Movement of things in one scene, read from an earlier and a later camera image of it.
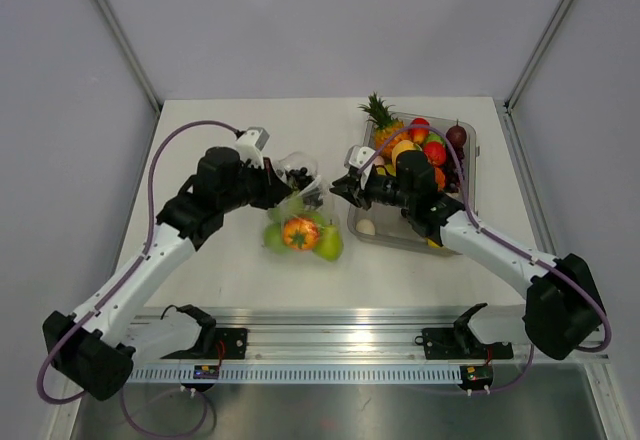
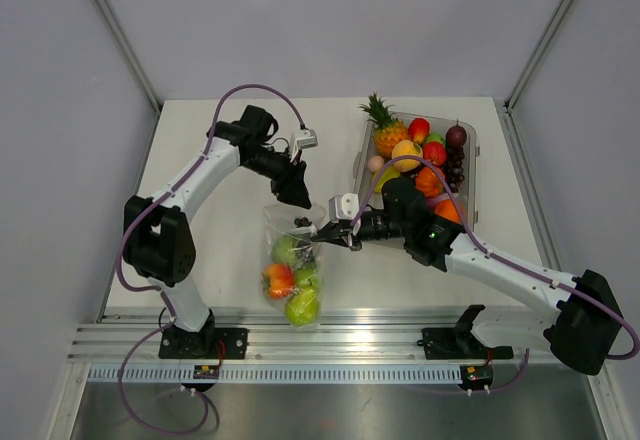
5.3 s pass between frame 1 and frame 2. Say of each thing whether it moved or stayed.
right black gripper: moved
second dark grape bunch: stayed
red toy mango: stayed
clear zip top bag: moved
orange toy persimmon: moved
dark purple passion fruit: stayed
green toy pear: moved
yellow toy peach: stayed
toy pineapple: stayed
